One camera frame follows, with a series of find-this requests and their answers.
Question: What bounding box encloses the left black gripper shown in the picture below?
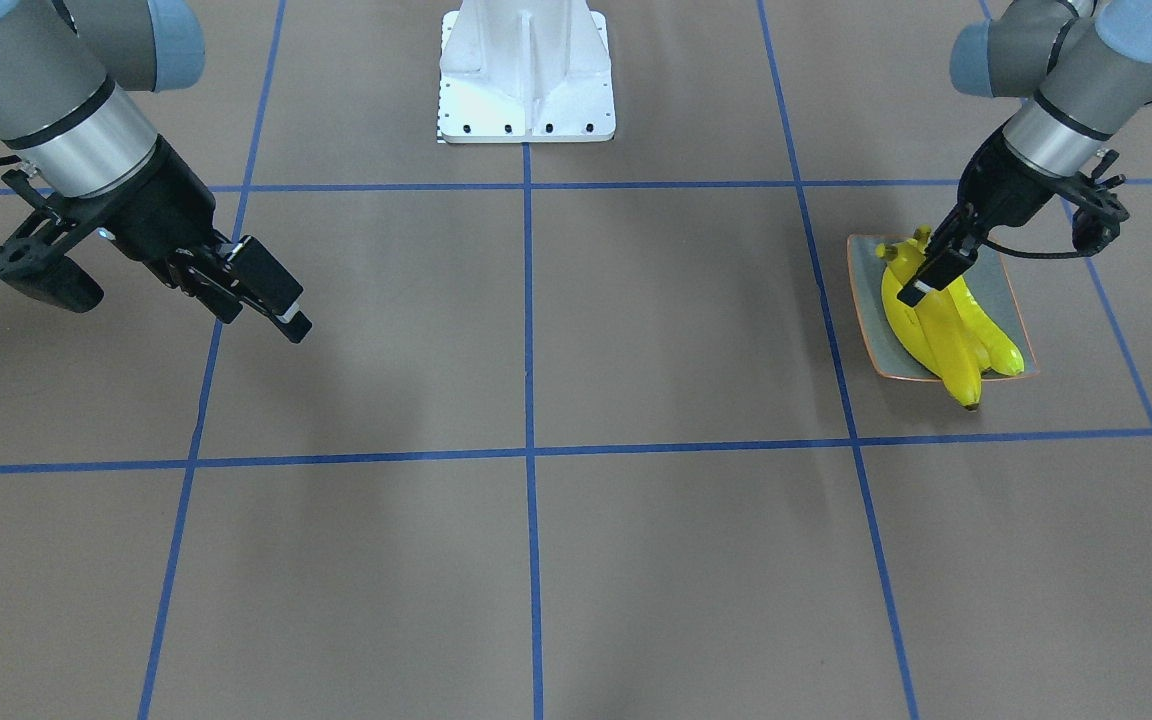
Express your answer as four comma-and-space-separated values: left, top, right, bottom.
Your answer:
896, 128, 1055, 306

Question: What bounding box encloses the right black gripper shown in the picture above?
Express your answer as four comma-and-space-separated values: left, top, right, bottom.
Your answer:
103, 138, 314, 344

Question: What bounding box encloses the greenish yellow banana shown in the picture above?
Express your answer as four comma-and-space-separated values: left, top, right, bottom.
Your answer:
967, 285, 1026, 377

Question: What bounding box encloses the yellow banana brown tip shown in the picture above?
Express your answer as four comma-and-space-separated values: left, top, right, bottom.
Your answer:
879, 262, 940, 376

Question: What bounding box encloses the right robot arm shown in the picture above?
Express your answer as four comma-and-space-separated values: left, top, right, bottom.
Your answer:
0, 1, 312, 343

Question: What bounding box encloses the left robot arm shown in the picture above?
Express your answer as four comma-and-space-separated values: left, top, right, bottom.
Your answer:
899, 1, 1152, 306

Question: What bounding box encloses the grey square plate orange rim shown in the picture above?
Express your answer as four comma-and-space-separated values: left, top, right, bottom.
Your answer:
847, 234, 1041, 382

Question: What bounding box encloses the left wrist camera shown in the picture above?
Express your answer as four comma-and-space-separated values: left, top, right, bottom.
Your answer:
1055, 149, 1130, 258

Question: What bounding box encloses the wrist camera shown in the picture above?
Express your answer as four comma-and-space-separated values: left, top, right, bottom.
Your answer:
0, 169, 104, 314
1055, 149, 1130, 258

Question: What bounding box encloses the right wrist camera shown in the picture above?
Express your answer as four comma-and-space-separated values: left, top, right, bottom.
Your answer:
0, 169, 104, 314

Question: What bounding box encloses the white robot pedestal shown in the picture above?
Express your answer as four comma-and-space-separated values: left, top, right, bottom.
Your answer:
435, 1, 617, 143

